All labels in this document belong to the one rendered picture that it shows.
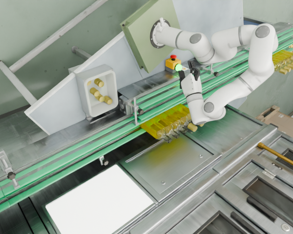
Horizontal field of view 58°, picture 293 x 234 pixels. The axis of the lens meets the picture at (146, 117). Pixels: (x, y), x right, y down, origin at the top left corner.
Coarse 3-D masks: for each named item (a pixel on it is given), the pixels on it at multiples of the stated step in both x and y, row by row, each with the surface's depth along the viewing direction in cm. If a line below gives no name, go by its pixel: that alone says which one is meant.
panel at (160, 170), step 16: (160, 144) 154; (176, 144) 154; (192, 144) 153; (128, 160) 145; (144, 160) 144; (160, 160) 144; (176, 160) 144; (192, 160) 143; (208, 160) 142; (128, 176) 135; (144, 176) 135; (160, 176) 135; (176, 176) 135; (192, 176) 134; (144, 192) 127; (160, 192) 127; (128, 224) 114
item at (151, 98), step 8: (288, 32) 221; (280, 40) 208; (248, 48) 196; (240, 56) 186; (248, 56) 187; (216, 64) 177; (224, 64) 176; (232, 64) 177; (200, 72) 168; (168, 88) 154; (176, 88) 153; (152, 96) 148; (160, 96) 147; (144, 104) 141
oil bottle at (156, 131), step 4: (148, 120) 147; (152, 120) 147; (140, 124) 150; (144, 124) 146; (148, 124) 144; (152, 124) 144; (156, 124) 144; (144, 128) 148; (148, 128) 144; (152, 128) 142; (156, 128) 142; (160, 128) 141; (148, 132) 146; (152, 132) 143; (156, 132) 140; (160, 132) 139; (164, 132) 140; (156, 136) 141; (160, 136) 140
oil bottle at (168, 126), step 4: (156, 116) 150; (156, 120) 147; (160, 120) 147; (164, 120) 147; (160, 124) 145; (164, 124) 144; (168, 124) 144; (164, 128) 143; (168, 128) 142; (172, 128) 143; (168, 132) 143
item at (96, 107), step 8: (104, 72) 128; (112, 72) 131; (88, 80) 124; (104, 80) 139; (112, 80) 135; (88, 88) 135; (96, 88) 138; (104, 88) 141; (112, 88) 139; (88, 96) 128; (104, 96) 144; (112, 96) 142; (88, 104) 130; (96, 104) 143; (104, 104) 143; (112, 104) 143; (96, 112) 138; (104, 112) 140
